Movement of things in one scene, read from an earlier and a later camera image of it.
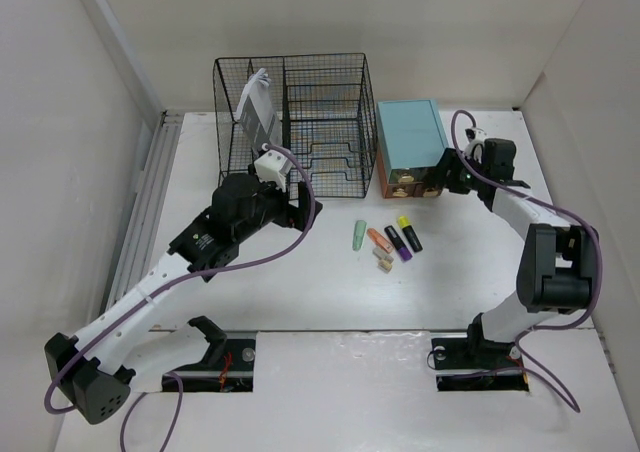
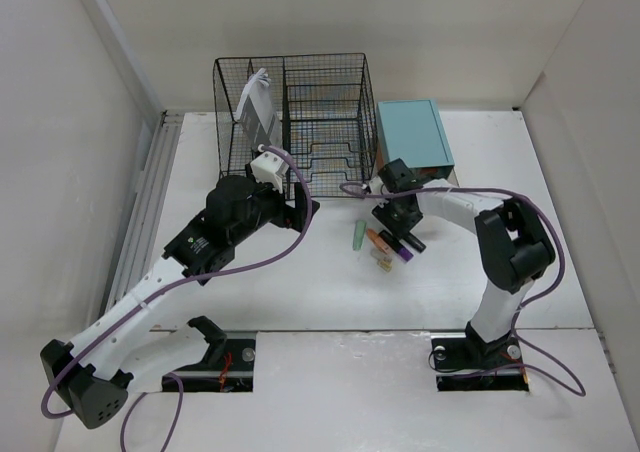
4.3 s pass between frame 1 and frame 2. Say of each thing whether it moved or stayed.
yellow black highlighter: stayed
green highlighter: stayed
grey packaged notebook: stayed
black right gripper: moved
